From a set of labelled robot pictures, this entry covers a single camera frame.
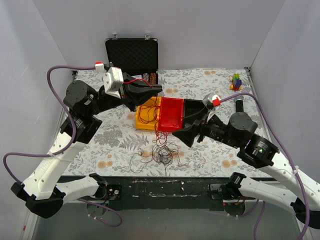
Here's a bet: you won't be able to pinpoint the black microphone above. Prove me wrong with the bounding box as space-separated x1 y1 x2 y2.
234 95 244 113

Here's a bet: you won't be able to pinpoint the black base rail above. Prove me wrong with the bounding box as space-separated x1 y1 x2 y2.
104 176 228 211

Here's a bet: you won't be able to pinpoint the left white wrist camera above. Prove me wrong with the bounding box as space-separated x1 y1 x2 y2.
102 66 124 99

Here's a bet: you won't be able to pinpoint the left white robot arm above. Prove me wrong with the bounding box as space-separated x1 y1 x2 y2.
11 73 163 219

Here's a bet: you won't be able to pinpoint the bright red wire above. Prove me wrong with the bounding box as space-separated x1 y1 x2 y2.
123 78 162 141

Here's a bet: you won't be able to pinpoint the black plastic bin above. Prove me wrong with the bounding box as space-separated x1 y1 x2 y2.
182 99 208 128

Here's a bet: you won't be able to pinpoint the black poker chip case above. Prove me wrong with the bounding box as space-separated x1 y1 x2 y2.
105 38 159 84

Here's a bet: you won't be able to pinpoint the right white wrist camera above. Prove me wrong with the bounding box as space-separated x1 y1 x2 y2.
202 92 221 120

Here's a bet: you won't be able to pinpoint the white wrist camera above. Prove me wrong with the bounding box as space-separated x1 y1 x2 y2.
102 66 124 99
202 92 221 120

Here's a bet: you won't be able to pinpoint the floral table mat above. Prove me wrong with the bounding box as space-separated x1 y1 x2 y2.
64 68 266 178

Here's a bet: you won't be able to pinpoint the colourful toy block figure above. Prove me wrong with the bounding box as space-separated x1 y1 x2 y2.
229 73 242 91

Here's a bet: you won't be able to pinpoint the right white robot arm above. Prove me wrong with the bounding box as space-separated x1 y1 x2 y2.
173 112 320 229

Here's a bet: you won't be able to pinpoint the yellow plastic bin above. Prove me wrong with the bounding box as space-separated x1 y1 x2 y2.
135 96 162 131

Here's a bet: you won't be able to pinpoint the red plastic bin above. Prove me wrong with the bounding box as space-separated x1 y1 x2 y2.
158 97 184 133

